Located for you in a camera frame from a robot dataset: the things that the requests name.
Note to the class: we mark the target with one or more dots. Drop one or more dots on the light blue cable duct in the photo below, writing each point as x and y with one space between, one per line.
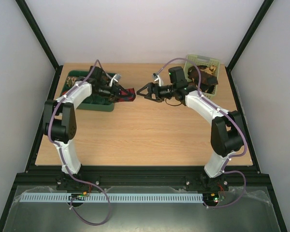
113 198

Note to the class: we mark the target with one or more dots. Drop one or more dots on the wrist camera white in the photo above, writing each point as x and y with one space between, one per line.
157 79
114 80

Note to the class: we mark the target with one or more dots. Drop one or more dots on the rolled tie brown white pattern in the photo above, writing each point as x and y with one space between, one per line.
70 81

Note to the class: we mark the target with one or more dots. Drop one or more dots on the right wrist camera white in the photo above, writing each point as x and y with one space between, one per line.
157 79

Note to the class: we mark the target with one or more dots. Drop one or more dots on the green compartment tray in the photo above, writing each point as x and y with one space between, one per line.
93 102

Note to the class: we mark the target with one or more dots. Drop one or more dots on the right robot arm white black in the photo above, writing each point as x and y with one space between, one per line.
227 135

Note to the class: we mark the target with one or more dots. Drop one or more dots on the black aluminium frame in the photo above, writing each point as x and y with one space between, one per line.
140 176

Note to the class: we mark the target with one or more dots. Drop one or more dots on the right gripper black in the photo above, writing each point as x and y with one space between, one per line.
153 90

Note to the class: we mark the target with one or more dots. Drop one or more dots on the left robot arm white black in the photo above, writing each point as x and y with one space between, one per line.
59 119

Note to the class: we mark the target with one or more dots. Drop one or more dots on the red navy striped tie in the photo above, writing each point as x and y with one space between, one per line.
126 95

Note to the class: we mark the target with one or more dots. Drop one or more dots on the pile of brown ties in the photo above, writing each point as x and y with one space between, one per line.
208 78

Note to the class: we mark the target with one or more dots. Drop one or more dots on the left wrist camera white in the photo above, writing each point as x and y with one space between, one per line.
114 80

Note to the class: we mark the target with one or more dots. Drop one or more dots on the light green plastic basket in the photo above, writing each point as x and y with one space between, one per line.
200 60

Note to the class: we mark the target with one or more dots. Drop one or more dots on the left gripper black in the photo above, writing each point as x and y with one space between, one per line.
115 93

